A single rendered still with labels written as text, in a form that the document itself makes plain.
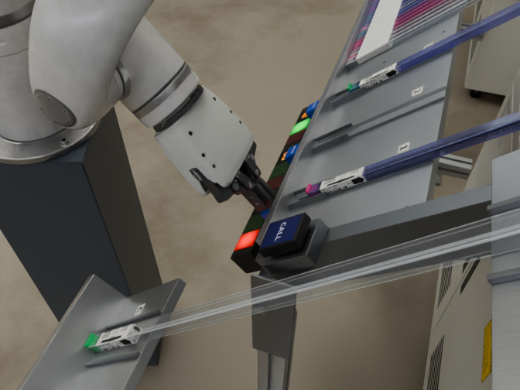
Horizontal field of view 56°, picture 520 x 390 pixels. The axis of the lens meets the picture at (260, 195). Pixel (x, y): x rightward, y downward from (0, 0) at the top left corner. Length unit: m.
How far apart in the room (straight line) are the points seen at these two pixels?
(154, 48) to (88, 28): 0.12
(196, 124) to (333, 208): 0.18
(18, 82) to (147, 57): 0.24
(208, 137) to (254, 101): 1.41
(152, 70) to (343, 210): 0.25
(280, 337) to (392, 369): 0.75
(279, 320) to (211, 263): 0.89
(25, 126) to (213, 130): 0.30
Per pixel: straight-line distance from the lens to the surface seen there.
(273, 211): 0.59
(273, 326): 0.59
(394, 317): 1.40
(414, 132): 0.58
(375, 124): 0.64
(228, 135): 0.59
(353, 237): 0.49
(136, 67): 0.54
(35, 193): 0.82
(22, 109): 0.76
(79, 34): 0.45
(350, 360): 1.32
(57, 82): 0.48
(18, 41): 0.71
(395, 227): 0.46
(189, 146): 0.56
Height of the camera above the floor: 1.19
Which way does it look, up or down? 48 degrees down
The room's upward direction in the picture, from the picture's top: straight up
